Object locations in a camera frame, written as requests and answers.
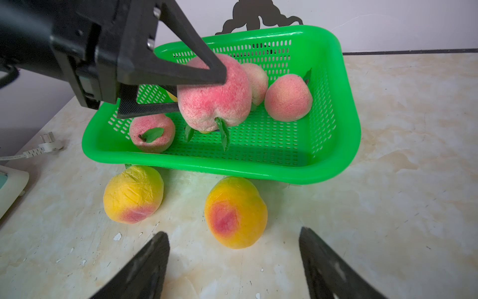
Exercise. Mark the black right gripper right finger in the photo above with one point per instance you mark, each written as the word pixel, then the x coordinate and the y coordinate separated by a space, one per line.
pixel 328 276

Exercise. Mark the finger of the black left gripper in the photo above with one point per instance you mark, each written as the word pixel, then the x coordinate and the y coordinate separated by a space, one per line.
pixel 130 108
pixel 141 62

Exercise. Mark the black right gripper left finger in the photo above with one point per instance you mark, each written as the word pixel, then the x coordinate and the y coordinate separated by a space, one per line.
pixel 143 276

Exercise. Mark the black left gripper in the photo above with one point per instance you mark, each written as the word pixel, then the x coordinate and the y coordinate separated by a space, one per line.
pixel 74 41

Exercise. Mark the pink peach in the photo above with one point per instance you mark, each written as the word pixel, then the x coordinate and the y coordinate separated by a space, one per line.
pixel 208 108
pixel 152 133
pixel 259 82
pixel 288 99

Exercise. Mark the yellow peach with green leaf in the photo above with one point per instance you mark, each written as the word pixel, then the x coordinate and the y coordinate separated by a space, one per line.
pixel 172 97

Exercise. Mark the yellow red peach below basket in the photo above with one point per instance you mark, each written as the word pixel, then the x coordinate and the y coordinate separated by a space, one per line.
pixel 235 213

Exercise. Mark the green plastic basket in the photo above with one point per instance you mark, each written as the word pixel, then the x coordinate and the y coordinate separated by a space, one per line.
pixel 311 150

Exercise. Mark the white power plug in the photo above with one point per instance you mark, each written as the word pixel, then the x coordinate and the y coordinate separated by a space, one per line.
pixel 49 144

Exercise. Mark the mint and chrome toaster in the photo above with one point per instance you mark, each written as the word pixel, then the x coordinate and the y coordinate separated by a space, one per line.
pixel 13 184

